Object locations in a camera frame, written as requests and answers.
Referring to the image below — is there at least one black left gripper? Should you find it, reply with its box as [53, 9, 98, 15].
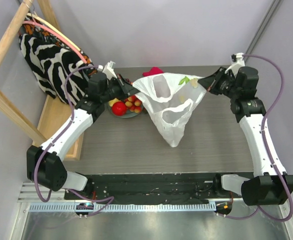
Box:
[101, 74, 141, 104]

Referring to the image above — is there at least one white lemon print plastic bag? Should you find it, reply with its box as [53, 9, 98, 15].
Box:
[132, 72, 207, 148]

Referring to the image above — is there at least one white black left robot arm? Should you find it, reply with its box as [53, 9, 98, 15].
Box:
[26, 72, 139, 200]

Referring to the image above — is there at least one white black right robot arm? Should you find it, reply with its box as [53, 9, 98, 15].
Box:
[197, 66, 293, 206]

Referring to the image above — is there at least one red yellow strawberry bunch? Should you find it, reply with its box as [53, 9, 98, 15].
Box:
[124, 95, 142, 114]

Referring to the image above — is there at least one red apple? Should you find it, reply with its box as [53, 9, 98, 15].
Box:
[111, 101, 127, 116]

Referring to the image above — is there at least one grey glass plate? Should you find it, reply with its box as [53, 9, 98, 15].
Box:
[107, 98, 144, 118]

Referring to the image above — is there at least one folded red cloth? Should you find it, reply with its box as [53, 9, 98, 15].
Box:
[142, 66, 164, 77]

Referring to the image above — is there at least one zebra pattern black white garment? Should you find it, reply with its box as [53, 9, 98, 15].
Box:
[19, 33, 97, 106]

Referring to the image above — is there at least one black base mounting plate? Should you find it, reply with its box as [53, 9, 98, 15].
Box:
[63, 172, 244, 206]

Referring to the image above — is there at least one camouflage orange black garment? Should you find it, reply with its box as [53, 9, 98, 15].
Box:
[22, 15, 97, 73]

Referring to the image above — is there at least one pink clothes hanger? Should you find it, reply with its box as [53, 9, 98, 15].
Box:
[22, 21, 87, 64]

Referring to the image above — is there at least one cream clothes hanger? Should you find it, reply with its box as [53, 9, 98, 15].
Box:
[27, 13, 81, 51]

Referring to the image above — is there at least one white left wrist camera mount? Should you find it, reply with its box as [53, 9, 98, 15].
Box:
[97, 61, 117, 80]

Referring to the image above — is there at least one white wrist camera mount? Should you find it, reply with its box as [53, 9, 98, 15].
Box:
[97, 61, 117, 80]
[224, 52, 245, 76]

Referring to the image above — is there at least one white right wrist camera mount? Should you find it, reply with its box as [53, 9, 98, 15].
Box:
[224, 52, 245, 76]

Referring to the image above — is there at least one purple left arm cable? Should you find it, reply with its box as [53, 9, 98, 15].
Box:
[33, 65, 115, 217]

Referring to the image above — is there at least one wooden clothes rack frame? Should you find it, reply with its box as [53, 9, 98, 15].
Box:
[0, 0, 71, 163]

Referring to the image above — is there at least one aluminium corner frame profile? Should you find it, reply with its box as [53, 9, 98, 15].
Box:
[245, 0, 284, 55]

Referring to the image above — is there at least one aluminium cable duct rail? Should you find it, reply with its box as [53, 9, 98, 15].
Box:
[29, 201, 216, 213]

